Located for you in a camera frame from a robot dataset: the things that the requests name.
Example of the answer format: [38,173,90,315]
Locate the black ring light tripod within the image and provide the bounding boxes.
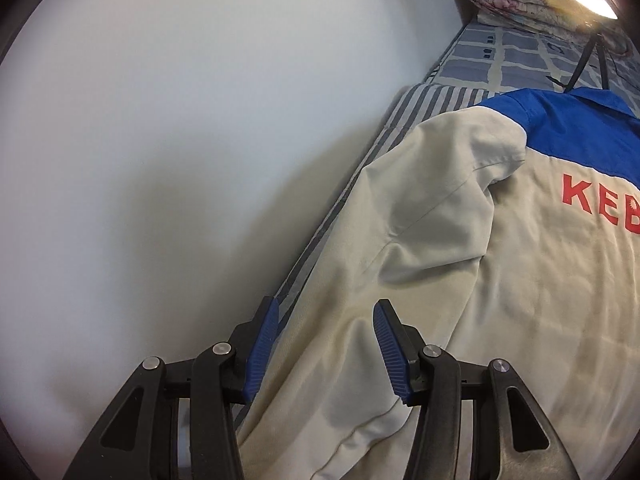
[564,29,614,94]

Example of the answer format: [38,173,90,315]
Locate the beige and blue work jacket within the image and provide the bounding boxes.
[239,88,639,479]

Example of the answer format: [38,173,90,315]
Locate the folded floral quilt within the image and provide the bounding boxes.
[469,0,634,58]

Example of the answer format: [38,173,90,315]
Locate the blue striped bed quilt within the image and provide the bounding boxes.
[241,102,500,438]

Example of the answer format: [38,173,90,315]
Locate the blue checkered bed sheet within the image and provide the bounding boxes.
[424,20,640,116]

